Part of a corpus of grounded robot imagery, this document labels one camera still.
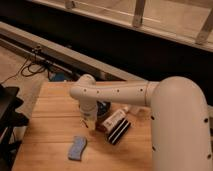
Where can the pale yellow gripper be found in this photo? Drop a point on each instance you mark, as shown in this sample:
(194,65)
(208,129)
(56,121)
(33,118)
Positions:
(90,124)

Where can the metal railing frame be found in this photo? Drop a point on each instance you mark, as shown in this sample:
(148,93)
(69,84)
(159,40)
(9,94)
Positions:
(189,22)

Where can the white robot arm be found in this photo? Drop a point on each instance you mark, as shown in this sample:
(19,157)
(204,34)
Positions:
(180,124)

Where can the black chair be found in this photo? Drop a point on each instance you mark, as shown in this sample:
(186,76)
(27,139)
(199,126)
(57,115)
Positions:
(9,119)

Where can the white plastic bottle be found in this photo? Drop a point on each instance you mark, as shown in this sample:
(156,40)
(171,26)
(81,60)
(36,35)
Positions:
(113,119)

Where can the dark blue bowl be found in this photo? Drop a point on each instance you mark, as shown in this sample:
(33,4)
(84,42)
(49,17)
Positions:
(103,108)

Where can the black white striped box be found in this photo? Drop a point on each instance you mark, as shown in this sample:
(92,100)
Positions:
(115,135)

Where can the blue sponge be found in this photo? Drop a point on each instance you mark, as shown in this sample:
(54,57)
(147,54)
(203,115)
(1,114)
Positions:
(76,150)

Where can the blue object on floor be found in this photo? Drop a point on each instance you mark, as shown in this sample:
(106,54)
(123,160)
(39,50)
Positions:
(58,78)

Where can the clear plastic measuring cup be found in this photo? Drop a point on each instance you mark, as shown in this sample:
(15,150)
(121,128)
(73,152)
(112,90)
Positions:
(138,111)

